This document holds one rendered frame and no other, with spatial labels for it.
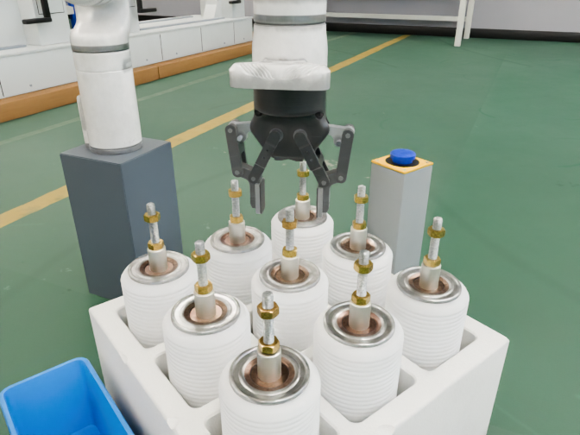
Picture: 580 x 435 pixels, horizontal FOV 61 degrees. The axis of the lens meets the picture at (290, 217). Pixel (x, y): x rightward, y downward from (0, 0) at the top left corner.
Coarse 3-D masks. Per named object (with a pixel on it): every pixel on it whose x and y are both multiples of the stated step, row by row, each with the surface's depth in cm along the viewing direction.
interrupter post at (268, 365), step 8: (280, 352) 45; (264, 360) 44; (272, 360) 44; (280, 360) 45; (264, 368) 44; (272, 368) 44; (280, 368) 45; (264, 376) 45; (272, 376) 45; (280, 376) 46
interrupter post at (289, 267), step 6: (282, 258) 59; (288, 258) 59; (294, 258) 59; (282, 264) 60; (288, 264) 59; (294, 264) 59; (282, 270) 60; (288, 270) 60; (294, 270) 60; (282, 276) 61; (288, 276) 60; (294, 276) 60
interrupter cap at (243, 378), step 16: (256, 352) 48; (288, 352) 48; (240, 368) 46; (256, 368) 47; (288, 368) 47; (304, 368) 46; (240, 384) 45; (256, 384) 45; (272, 384) 45; (288, 384) 45; (304, 384) 44; (256, 400) 43; (272, 400) 43; (288, 400) 43
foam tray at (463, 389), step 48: (96, 336) 68; (480, 336) 62; (144, 384) 55; (432, 384) 55; (480, 384) 60; (144, 432) 60; (192, 432) 49; (336, 432) 49; (384, 432) 49; (432, 432) 56; (480, 432) 67
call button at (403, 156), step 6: (396, 150) 80; (402, 150) 80; (408, 150) 80; (390, 156) 79; (396, 156) 78; (402, 156) 77; (408, 156) 77; (414, 156) 78; (396, 162) 79; (402, 162) 78; (408, 162) 78
